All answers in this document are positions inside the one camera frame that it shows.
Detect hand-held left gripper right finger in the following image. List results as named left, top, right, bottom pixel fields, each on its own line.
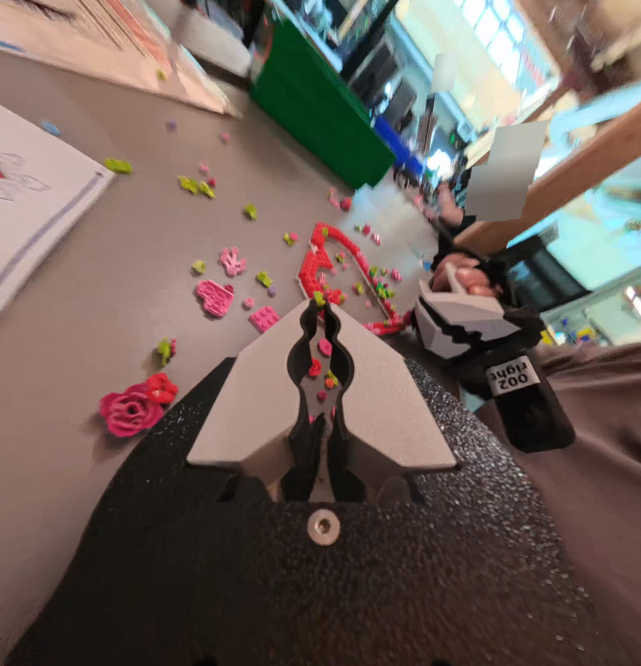
left=324, top=302, right=459, bottom=502

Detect red lego heart frame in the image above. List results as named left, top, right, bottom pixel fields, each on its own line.
left=297, top=223, right=413, bottom=336

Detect wooden beam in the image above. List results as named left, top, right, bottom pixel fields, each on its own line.
left=456, top=99, right=641, bottom=256

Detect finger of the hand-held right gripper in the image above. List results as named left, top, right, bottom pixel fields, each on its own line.
left=419, top=281, right=506, bottom=327
left=415, top=311, right=522, bottom=361

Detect magenta lego rose cluster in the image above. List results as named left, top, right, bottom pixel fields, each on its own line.
left=99, top=385, right=166, bottom=439

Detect stacked green plastic bins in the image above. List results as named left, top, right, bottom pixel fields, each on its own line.
left=250, top=21, right=396, bottom=189

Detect lego instruction booklet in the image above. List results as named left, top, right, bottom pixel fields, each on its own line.
left=0, top=99, right=116, bottom=319

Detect blue plastic bin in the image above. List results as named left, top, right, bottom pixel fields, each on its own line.
left=375, top=114, right=426, bottom=176

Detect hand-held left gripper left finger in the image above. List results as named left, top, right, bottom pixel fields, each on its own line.
left=185, top=300, right=324, bottom=502

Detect plain pink lego branch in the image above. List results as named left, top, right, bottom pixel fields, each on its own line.
left=219, top=246, right=247, bottom=277

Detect person's right hand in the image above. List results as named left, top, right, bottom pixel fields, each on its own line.
left=432, top=252, right=501, bottom=298

